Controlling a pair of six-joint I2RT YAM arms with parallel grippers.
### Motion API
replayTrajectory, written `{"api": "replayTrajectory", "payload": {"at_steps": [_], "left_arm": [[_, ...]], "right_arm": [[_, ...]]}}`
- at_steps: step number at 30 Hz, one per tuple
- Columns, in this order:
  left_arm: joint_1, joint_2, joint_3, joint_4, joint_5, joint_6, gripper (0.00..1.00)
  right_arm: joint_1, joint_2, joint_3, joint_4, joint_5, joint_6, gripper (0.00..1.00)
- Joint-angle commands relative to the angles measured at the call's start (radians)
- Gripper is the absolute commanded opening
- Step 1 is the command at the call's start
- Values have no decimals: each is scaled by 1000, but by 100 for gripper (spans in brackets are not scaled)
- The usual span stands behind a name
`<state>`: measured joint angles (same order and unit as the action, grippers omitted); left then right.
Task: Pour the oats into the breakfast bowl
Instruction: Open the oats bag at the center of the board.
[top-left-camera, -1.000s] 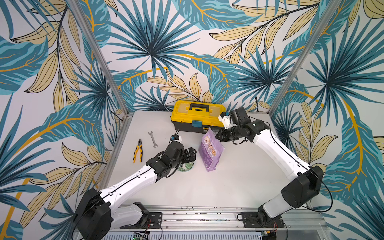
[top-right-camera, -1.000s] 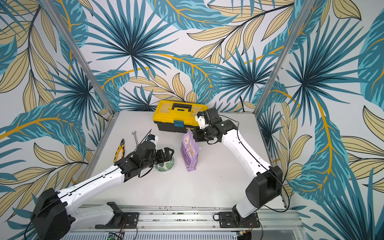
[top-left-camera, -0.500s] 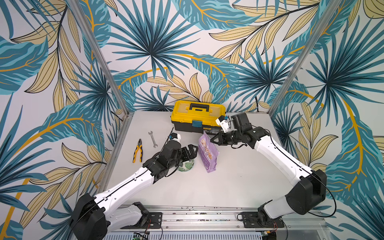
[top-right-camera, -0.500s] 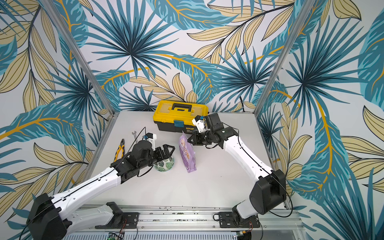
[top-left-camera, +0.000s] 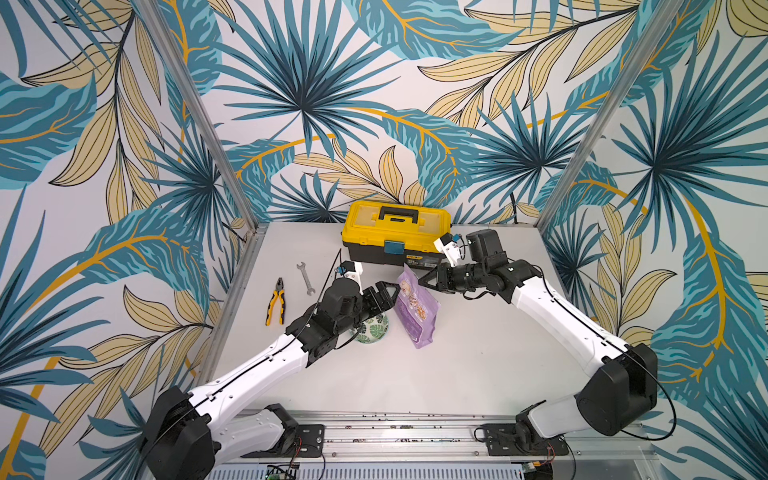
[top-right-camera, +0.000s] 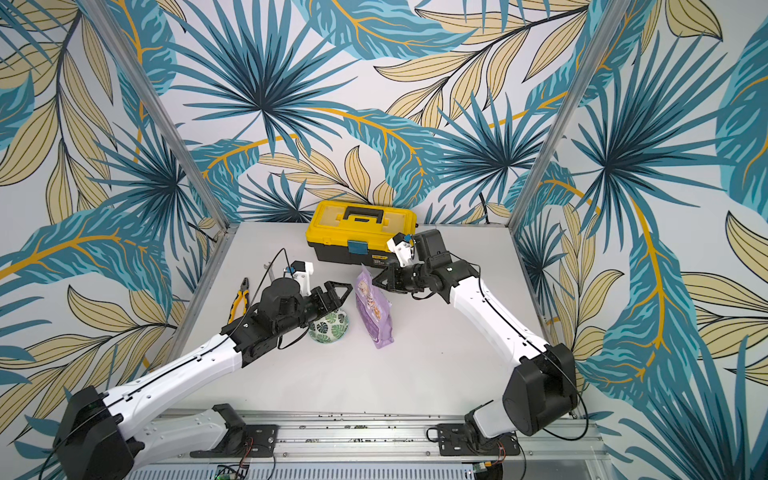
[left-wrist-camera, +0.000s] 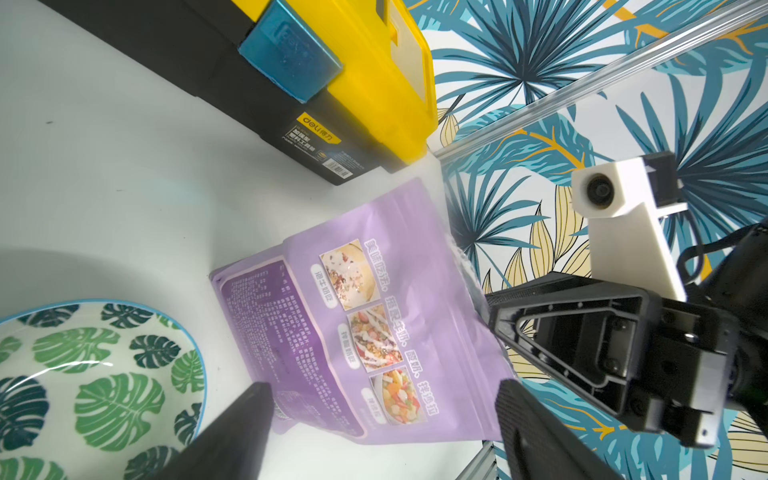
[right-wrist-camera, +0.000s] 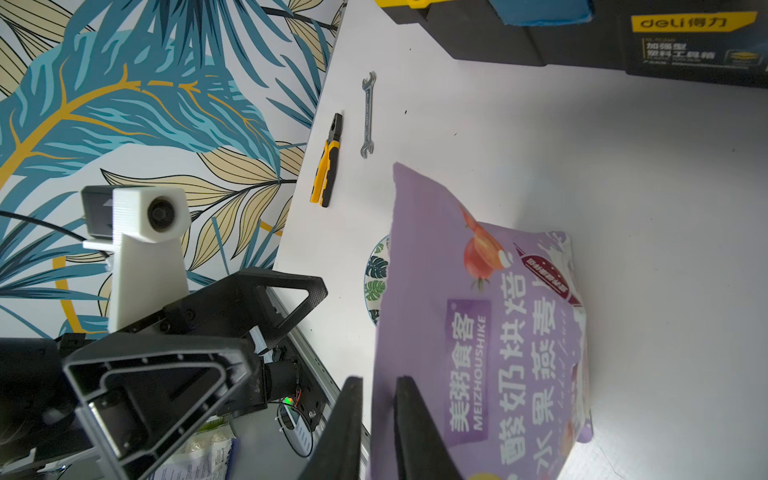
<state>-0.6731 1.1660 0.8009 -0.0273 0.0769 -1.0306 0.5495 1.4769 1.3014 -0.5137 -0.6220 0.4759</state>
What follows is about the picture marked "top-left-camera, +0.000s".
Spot purple oats bag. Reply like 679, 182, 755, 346
394, 265, 440, 349

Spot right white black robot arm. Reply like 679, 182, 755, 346
419, 229, 665, 452

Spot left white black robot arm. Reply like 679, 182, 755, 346
138, 278, 400, 479

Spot green leaf pattern bowl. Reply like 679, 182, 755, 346
355, 313, 389, 344

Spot silver open-end wrench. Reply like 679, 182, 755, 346
296, 262, 316, 296

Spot yellow black plastic toolbox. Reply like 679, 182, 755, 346
342, 200, 451, 270

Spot yellow black pliers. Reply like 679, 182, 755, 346
265, 277, 286, 326

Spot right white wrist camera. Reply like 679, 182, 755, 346
434, 233, 466, 267

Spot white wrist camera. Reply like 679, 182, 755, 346
337, 260, 363, 292
434, 233, 466, 267

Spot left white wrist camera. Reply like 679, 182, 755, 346
337, 260, 363, 292

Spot aluminium mounting rail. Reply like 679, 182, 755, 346
143, 410, 661, 466

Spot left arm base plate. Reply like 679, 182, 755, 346
242, 424, 326, 459

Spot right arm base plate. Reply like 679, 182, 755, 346
472, 423, 570, 458

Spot right aluminium frame post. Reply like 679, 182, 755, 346
535, 1, 683, 233

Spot aluminium frame post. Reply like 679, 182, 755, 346
535, 1, 683, 233
134, 0, 258, 235

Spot left aluminium frame post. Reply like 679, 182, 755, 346
134, 0, 258, 235

